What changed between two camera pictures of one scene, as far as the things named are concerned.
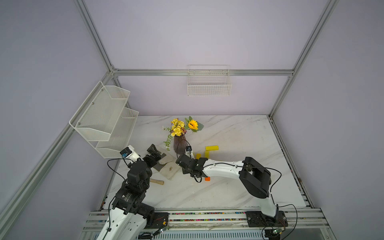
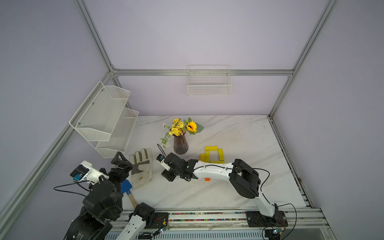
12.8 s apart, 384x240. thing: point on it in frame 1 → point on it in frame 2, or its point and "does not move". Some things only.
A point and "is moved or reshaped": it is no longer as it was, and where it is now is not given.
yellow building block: (212, 148) does not move
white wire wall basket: (208, 80) does not move
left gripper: (156, 156) → (126, 166)
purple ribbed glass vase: (179, 144) does not move
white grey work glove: (167, 166) is moved or reshaped
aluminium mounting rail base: (225, 225) does not move
